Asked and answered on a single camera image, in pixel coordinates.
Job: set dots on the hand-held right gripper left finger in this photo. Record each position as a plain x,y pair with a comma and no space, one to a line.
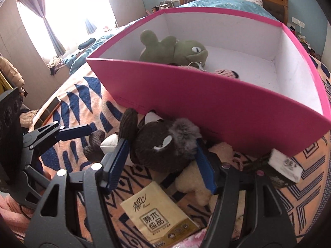
117,164

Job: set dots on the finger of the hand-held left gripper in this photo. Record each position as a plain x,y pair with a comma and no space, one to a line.
36,177
75,132

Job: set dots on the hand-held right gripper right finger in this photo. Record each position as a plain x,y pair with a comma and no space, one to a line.
204,170

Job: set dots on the cream plush toy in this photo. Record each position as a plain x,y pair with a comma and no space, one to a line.
194,184

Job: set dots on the brown plush toy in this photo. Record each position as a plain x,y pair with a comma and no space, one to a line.
155,147

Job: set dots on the pink cardboard box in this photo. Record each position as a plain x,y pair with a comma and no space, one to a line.
206,103

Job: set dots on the orange patterned blanket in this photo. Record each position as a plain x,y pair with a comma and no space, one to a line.
69,156

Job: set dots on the tan quilted jacket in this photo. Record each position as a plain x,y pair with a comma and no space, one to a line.
10,69

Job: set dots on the yellow tissue packet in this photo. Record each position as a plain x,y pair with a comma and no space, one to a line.
155,211

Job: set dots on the dark garment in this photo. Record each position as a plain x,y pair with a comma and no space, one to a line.
87,43

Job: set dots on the pink crochet plush toy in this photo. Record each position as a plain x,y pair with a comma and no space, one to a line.
222,72

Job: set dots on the purple curtain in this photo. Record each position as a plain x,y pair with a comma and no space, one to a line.
88,23
49,23

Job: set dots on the green plush toy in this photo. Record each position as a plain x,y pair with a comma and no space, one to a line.
186,50

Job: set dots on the cluttered nightstand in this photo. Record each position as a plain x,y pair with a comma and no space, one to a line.
302,38
164,6

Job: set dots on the white patterned pillow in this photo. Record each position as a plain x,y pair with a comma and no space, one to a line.
248,0

